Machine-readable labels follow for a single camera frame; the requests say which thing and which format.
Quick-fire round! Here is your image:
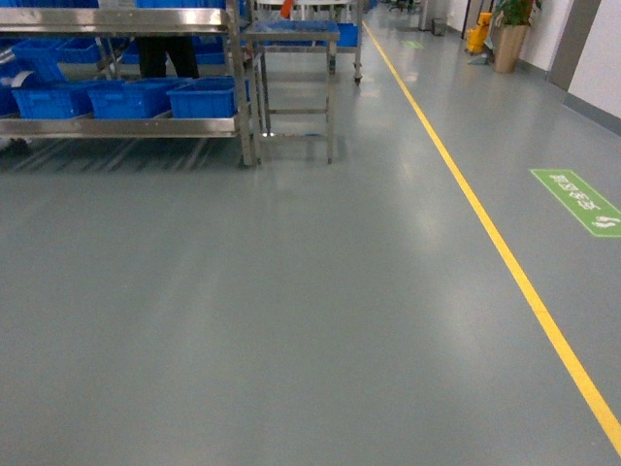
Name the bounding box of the steel flow rack shelf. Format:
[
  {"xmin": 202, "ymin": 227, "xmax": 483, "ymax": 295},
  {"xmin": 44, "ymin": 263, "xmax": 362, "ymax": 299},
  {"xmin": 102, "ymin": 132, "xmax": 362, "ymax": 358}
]
[{"xmin": 1, "ymin": 1, "xmax": 256, "ymax": 166}]

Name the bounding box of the blue bin lower right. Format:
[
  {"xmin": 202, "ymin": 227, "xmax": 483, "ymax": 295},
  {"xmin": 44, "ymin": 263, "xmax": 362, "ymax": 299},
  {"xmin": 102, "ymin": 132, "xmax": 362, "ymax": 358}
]
[{"xmin": 166, "ymin": 77, "xmax": 238, "ymax": 119}]

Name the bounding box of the blue bin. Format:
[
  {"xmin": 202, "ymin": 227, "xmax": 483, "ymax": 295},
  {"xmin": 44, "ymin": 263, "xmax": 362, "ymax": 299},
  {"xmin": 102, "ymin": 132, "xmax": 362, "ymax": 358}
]
[
  {"xmin": 87, "ymin": 78, "xmax": 191, "ymax": 119},
  {"xmin": 166, "ymin": 77, "xmax": 238, "ymax": 119},
  {"xmin": 12, "ymin": 80, "xmax": 124, "ymax": 119}
]

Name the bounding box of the small steel table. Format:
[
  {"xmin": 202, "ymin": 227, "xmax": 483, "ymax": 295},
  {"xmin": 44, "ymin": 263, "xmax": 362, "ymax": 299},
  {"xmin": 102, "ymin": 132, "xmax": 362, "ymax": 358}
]
[{"xmin": 243, "ymin": 20, "xmax": 340, "ymax": 163}]

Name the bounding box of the blue bin lower middle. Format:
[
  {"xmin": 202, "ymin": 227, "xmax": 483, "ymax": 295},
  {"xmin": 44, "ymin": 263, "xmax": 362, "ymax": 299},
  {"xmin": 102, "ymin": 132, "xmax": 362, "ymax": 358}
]
[{"xmin": 87, "ymin": 78, "xmax": 191, "ymax": 119}]

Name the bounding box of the yellow mop bucket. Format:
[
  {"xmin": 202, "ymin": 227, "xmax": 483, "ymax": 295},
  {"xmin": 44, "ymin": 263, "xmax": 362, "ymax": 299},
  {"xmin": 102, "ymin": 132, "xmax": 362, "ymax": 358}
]
[{"xmin": 466, "ymin": 13, "xmax": 493, "ymax": 55}]

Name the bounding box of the blue bin lower left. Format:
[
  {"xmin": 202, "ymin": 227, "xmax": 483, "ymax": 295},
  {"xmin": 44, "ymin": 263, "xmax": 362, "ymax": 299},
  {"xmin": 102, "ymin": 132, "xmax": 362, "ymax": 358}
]
[{"xmin": 12, "ymin": 80, "xmax": 124, "ymax": 119}]

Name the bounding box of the green floor sign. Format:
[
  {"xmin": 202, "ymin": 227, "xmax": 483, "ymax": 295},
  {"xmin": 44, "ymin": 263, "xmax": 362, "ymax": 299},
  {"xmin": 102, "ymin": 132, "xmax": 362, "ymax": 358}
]
[{"xmin": 530, "ymin": 169, "xmax": 620, "ymax": 239}]

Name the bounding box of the plant in tan pot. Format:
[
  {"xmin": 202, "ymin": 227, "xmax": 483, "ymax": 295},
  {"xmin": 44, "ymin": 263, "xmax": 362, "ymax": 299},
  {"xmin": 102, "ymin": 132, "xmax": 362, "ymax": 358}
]
[{"xmin": 492, "ymin": 0, "xmax": 543, "ymax": 74}]

